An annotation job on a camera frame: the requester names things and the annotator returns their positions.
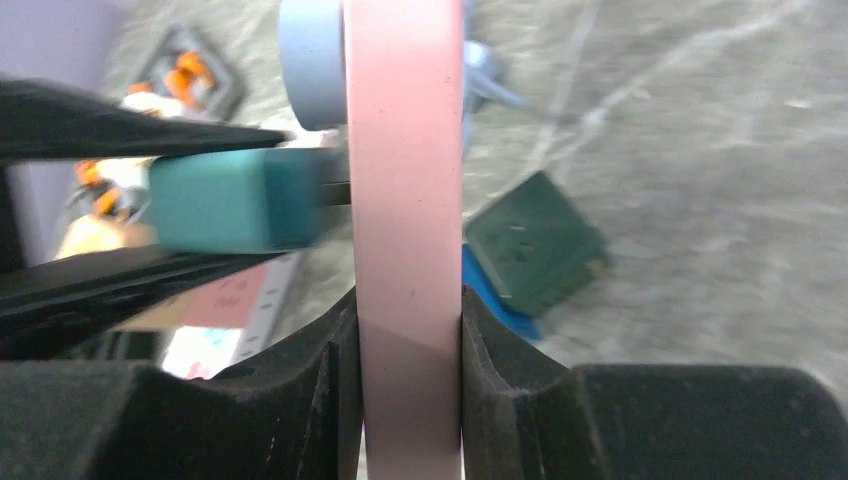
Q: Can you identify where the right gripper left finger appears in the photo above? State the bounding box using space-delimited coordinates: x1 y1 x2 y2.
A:
1 293 363 479

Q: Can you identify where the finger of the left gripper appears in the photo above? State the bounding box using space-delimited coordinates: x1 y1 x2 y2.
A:
1 246 274 361
1 78 289 166

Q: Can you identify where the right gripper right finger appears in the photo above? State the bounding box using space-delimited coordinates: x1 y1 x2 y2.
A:
462 288 847 479

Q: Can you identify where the white power strip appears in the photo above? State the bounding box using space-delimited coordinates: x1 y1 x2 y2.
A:
160 251 303 379

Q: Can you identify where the blue cube adapter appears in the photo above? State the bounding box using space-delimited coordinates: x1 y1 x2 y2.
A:
461 244 541 342

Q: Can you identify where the grey tool tray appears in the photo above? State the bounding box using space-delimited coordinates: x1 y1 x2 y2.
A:
127 21 246 120

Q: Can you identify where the green cube adapter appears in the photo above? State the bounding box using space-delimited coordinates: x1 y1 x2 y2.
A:
464 171 612 317

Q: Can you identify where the teal plug adapter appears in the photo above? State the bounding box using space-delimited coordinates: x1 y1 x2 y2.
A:
148 148 351 254

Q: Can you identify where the light blue cable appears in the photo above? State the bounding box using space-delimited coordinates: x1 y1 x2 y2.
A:
278 0 531 134

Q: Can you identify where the pink power strip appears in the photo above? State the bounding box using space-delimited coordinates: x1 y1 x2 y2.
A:
344 1 462 479

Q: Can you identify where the tan cube socket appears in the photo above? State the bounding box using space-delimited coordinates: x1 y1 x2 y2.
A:
54 215 158 260

